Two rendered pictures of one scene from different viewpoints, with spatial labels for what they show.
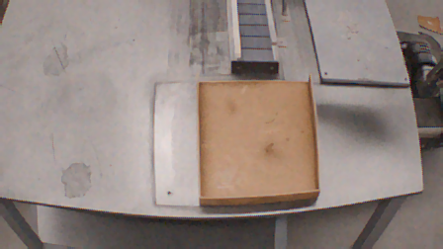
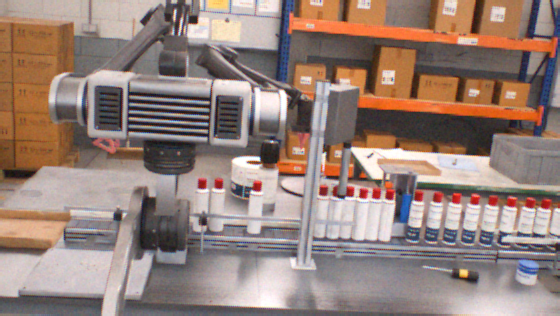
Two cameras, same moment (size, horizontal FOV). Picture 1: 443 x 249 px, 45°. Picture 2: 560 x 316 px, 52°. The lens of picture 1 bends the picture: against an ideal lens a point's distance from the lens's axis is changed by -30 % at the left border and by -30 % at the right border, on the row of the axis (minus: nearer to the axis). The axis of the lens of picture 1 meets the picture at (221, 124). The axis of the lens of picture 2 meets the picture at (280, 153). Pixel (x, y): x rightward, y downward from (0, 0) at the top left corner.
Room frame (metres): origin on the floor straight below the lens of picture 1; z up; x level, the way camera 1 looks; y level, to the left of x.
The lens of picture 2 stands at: (1.54, -2.12, 1.73)
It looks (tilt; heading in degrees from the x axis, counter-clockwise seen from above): 15 degrees down; 86
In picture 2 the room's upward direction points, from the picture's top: 5 degrees clockwise
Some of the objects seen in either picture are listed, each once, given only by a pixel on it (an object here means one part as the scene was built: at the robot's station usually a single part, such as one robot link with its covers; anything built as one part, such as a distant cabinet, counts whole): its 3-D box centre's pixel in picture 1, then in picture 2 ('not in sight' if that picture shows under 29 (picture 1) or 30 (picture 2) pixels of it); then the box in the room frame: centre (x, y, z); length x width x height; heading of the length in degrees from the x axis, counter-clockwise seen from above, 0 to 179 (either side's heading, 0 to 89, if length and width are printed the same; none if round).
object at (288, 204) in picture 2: not in sight; (306, 203); (1.86, 0.40, 0.86); 0.80 x 0.67 x 0.05; 2
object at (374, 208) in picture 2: not in sight; (373, 214); (2.07, -0.04, 0.98); 0.05 x 0.05 x 0.20
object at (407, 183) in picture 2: not in sight; (394, 200); (2.17, 0.05, 1.01); 0.14 x 0.13 x 0.26; 2
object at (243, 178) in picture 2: not in sight; (253, 177); (1.61, 0.42, 0.95); 0.20 x 0.20 x 0.14
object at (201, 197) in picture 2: not in sight; (201, 205); (1.41, -0.07, 0.98); 0.05 x 0.05 x 0.20
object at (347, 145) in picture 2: not in sight; (344, 170); (1.91, -0.15, 1.18); 0.04 x 0.04 x 0.21
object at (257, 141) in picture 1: (260, 136); (20, 227); (0.75, -0.08, 0.85); 0.30 x 0.26 x 0.04; 2
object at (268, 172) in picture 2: not in sight; (268, 175); (1.66, 0.23, 1.03); 0.09 x 0.09 x 0.30
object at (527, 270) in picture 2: not in sight; (527, 272); (2.62, -0.23, 0.87); 0.07 x 0.07 x 0.07
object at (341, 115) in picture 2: not in sight; (334, 113); (1.86, -0.13, 1.38); 0.17 x 0.10 x 0.19; 57
